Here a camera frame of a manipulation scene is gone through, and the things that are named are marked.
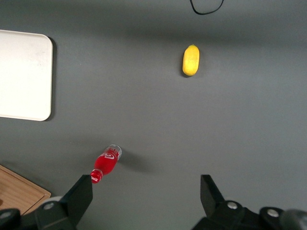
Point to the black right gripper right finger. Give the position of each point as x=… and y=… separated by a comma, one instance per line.
x=216, y=210

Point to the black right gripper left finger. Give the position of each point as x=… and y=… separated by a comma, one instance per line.
x=74, y=201

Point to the wooden drawer cabinet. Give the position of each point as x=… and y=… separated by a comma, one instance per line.
x=16, y=191

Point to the red cola bottle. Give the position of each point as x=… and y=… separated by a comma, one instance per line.
x=106, y=163

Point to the white rectangular tray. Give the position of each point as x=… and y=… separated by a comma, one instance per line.
x=24, y=76

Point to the yellow lemon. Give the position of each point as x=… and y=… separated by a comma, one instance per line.
x=191, y=61

